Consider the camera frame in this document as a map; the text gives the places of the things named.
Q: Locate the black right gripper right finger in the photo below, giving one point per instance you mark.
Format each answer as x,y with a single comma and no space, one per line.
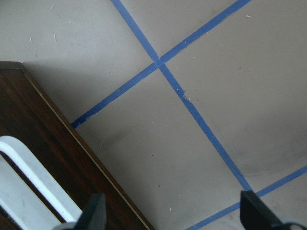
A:
255,215

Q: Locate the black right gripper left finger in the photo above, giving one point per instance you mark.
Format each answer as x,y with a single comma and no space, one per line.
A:
93,216

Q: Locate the dark wooden drawer cabinet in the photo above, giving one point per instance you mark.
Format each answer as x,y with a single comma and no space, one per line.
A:
14,76

